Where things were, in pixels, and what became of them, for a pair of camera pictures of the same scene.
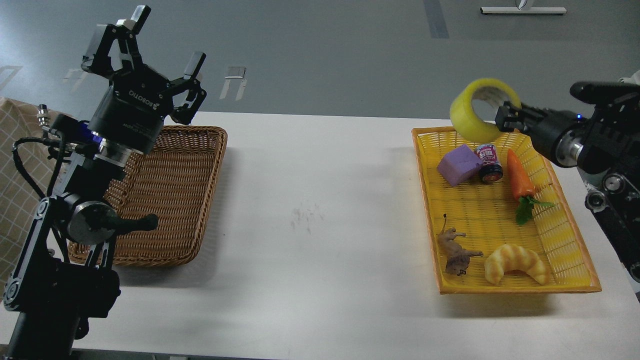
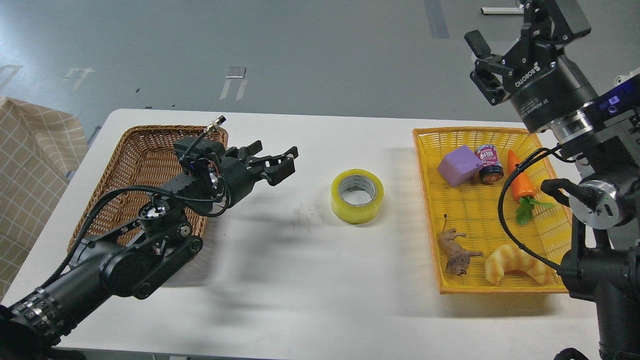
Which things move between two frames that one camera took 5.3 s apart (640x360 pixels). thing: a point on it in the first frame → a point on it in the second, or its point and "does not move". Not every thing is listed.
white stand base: [525, 10] does not move
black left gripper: [130, 112] → [237, 180]
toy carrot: [522, 188] does not move
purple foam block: [459, 165] does not move
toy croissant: [509, 257] does not move
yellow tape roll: [465, 119] → [357, 196]
